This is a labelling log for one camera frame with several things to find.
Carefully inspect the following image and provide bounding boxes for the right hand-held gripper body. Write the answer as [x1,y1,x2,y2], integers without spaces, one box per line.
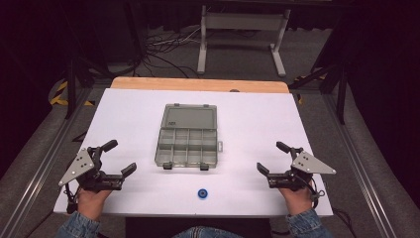
[266,147,337,192]

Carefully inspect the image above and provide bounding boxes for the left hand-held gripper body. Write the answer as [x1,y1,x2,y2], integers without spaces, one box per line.
[58,146,125,193]

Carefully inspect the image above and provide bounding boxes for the person's right hand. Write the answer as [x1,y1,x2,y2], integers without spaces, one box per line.
[278,184,315,216]

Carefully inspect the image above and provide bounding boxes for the person's left hand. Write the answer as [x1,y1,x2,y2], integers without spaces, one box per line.
[76,188,113,222]

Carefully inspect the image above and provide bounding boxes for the clear grey compartment box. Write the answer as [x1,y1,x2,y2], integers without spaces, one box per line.
[154,102,224,172]

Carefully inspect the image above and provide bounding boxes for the yellow black hazard tape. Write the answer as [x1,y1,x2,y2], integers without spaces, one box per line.
[49,79,96,107]

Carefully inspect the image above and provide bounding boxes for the black metal stand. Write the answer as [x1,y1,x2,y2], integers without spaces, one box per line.
[60,6,113,121]
[289,13,351,126]

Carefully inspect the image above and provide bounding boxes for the person's legs in jeans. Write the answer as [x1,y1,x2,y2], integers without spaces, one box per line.
[171,225,246,238]

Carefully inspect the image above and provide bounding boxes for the white metal stand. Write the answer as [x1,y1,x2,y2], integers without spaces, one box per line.
[196,4,292,78]

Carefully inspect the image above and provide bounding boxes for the right hand-held gripper cable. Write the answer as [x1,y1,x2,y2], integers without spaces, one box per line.
[298,174,327,210]

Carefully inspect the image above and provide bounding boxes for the hand-held gripper cable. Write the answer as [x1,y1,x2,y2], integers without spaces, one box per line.
[63,181,81,215]
[298,174,327,210]

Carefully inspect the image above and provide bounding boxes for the left hand-held gripper cable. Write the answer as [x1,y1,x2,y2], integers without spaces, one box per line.
[63,181,81,215]

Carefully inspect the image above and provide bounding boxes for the aluminium floor rail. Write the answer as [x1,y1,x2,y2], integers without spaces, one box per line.
[0,88,95,238]
[321,92,399,238]

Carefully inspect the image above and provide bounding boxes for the black floor cable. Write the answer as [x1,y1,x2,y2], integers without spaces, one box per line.
[331,206,357,238]

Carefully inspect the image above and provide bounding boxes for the bundle of floor cables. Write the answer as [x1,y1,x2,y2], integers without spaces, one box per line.
[140,24,203,79]

